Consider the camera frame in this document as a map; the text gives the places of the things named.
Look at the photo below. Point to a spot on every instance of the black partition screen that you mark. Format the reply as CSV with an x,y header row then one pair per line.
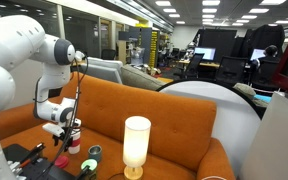
x,y
217,40

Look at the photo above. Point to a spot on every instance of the orange fabric sofa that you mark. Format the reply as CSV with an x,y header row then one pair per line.
x,y
170,133

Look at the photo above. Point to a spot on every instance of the yellow shelving rack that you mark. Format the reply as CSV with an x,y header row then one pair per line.
x,y
154,50

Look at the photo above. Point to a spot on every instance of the white round board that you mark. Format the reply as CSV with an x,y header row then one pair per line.
x,y
230,120

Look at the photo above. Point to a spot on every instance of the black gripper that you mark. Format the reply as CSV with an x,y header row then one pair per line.
x,y
61,135

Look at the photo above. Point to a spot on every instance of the lit small computer monitor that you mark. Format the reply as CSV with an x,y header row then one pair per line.
x,y
257,54

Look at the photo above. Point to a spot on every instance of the black curtain booth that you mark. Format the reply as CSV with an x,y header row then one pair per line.
x,y
267,35

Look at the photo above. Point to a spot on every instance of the blue grey cushion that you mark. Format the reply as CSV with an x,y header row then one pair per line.
x,y
100,74

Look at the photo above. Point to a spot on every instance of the black mesh office chair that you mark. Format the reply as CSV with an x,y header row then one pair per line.
x,y
230,70

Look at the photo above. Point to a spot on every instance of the blue grey cabinet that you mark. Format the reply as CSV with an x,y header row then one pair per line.
x,y
140,43

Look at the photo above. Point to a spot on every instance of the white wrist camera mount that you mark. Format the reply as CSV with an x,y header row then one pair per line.
x,y
52,129

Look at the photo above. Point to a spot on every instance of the white cushion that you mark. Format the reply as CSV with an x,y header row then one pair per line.
x,y
104,62

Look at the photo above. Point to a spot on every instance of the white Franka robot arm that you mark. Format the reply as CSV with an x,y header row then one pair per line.
x,y
4,50

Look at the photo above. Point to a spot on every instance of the aluminium extrusion rails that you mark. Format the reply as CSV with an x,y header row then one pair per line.
x,y
15,168

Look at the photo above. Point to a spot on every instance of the small grey teal cup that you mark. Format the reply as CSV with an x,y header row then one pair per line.
x,y
95,154

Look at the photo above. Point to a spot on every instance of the jar with green lid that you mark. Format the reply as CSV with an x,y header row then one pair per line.
x,y
89,165

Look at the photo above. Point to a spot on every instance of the white cabinet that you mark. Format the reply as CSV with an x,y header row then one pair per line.
x,y
25,83

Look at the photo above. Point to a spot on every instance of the black orange bar clamp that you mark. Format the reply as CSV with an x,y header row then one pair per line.
x,y
34,151
82,173

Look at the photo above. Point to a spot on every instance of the red cup lid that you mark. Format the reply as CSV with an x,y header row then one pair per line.
x,y
61,161

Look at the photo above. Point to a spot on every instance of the grey fabric sofa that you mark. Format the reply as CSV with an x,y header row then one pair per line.
x,y
137,78

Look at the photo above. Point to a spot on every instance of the white flat panel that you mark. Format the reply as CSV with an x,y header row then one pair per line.
x,y
277,143

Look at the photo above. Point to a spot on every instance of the white table lamp wooden base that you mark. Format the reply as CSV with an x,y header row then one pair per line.
x,y
136,140

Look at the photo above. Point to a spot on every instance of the seated person dark hair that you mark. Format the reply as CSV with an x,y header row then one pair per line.
x,y
272,50

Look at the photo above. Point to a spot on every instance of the red framed monitor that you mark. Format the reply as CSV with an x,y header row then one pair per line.
x,y
284,66

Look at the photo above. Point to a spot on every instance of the lit wide computer monitor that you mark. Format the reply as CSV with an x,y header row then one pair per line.
x,y
205,53

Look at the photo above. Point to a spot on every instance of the white pipe shaped object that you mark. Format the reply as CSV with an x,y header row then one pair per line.
x,y
80,55

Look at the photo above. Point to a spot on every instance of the red white striped cup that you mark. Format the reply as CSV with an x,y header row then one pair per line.
x,y
77,143

